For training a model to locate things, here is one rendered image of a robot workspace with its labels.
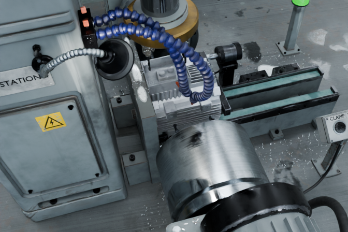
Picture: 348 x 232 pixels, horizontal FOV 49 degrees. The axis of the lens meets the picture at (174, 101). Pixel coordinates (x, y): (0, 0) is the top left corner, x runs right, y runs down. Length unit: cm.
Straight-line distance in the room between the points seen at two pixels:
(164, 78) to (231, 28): 72
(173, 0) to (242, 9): 99
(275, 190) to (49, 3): 46
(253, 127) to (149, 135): 41
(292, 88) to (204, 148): 60
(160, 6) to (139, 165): 50
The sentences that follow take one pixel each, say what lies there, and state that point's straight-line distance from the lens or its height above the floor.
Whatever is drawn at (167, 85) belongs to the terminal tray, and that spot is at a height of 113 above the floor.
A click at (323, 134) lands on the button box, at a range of 111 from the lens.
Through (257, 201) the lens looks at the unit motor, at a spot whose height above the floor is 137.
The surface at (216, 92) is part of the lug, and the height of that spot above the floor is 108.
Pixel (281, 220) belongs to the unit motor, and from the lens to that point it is 61.
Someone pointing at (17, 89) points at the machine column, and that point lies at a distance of 79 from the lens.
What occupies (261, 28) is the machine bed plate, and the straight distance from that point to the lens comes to 175.
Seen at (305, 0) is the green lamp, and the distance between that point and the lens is 150.
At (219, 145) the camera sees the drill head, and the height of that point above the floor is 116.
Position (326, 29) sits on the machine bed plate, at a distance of 181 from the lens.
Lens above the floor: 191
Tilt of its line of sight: 51 degrees down
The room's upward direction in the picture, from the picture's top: 3 degrees counter-clockwise
